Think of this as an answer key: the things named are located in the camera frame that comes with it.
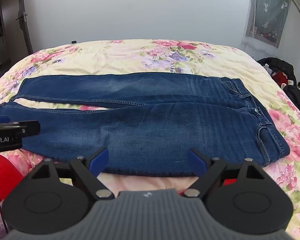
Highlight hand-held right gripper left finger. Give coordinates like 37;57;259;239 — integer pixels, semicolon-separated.
30;147;115;201

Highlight pile of dark clothes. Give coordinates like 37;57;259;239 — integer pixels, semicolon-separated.
256;57;297;86

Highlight red cloth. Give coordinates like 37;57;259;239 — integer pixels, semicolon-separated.
271;71;289;86

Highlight grey-green printed curtain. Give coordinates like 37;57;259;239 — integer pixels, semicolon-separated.
245;0;292;49

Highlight person's red clothing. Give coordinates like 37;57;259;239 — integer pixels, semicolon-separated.
0;152;24;220

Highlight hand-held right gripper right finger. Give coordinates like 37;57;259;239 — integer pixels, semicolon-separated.
183;148;268;202

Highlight grey door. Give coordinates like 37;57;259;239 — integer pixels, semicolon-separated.
17;0;34;55

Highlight blue denim pants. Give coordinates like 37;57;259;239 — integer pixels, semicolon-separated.
0;72;290;178

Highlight floral cream blanket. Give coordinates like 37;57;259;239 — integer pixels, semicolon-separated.
0;39;300;240

